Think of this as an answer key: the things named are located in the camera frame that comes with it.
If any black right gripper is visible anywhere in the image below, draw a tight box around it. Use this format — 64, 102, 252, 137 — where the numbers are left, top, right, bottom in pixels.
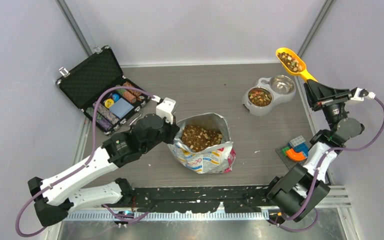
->
303, 80, 353, 133

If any yellow plastic scoop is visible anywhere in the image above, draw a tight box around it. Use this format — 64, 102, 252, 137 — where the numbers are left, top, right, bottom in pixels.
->
275, 47, 317, 83

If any cat food bag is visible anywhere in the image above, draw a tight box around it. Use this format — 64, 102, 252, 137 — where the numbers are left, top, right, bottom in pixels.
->
168, 112, 236, 174

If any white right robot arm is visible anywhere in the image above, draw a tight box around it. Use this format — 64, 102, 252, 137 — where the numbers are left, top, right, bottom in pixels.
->
265, 79, 370, 222

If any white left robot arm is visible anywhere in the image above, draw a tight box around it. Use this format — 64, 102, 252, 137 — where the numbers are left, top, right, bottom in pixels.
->
27, 113, 180, 227

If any pet food kibble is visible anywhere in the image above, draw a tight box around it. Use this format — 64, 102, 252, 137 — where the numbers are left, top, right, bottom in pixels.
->
180, 125, 223, 153

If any white double pet bowl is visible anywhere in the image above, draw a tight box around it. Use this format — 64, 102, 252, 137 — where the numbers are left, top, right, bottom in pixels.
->
241, 75, 297, 117

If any blue playing card deck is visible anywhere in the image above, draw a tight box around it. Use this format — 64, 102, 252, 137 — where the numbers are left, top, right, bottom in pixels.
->
109, 98, 134, 119

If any orange black chip row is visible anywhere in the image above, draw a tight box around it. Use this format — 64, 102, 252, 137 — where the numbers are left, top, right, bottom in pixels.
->
123, 82, 145, 102

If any red green chip row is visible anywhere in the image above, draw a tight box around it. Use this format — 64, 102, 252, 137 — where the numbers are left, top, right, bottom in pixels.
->
115, 88, 137, 104

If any light grey lego brick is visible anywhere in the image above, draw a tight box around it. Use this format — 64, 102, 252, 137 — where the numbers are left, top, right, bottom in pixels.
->
288, 135, 306, 148

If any yellow dealer button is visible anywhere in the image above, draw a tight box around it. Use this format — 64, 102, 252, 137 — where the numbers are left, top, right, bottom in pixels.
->
104, 98, 115, 109

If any green purple chip row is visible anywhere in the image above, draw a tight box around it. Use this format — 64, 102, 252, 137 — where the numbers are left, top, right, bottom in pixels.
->
85, 107, 112, 132

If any blue lego brick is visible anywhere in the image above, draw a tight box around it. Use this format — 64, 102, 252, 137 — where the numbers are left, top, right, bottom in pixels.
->
288, 143, 309, 158

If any orange curved lego piece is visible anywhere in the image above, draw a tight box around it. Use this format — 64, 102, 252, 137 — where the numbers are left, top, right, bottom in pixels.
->
285, 148, 307, 162

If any green lego brick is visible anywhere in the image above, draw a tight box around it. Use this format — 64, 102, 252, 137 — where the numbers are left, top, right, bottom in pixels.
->
281, 146, 291, 158

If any grey lego baseplate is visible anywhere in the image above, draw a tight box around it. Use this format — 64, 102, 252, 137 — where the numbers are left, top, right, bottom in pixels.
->
275, 145, 307, 170

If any black poker chip case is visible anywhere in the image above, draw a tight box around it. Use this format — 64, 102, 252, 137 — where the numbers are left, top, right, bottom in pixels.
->
56, 45, 151, 136

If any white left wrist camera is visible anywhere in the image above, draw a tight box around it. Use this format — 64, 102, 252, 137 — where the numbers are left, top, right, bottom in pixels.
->
152, 95, 177, 125

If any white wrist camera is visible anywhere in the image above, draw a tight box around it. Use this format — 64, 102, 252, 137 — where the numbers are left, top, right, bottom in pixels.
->
152, 95, 177, 125
347, 87, 376, 105

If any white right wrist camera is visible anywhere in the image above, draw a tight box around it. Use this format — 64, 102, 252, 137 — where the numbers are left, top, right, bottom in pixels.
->
347, 87, 376, 105

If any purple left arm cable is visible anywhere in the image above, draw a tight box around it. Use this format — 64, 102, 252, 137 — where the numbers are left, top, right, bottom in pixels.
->
15, 86, 156, 238

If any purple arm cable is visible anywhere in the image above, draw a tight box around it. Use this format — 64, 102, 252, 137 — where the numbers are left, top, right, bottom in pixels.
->
278, 96, 384, 233
15, 86, 156, 238

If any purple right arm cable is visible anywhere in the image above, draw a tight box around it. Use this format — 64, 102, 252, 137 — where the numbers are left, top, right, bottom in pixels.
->
278, 96, 384, 233

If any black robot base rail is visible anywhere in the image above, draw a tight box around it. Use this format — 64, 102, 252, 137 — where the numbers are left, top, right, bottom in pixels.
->
115, 185, 271, 214

